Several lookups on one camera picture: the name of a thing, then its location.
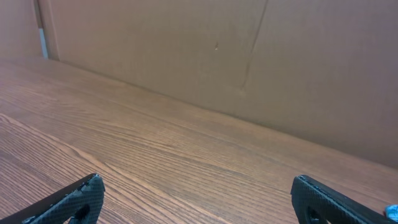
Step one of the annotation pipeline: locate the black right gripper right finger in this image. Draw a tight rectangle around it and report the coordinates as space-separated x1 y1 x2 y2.
290 175 397 224

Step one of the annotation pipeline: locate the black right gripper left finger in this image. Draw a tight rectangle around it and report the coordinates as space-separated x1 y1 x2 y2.
1 173 105 224

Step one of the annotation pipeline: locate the small blue tag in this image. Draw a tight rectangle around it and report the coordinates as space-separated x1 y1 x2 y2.
384 204 398 222

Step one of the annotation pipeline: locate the brown cardboard back panel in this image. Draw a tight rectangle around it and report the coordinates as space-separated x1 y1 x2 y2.
39 0 397 167

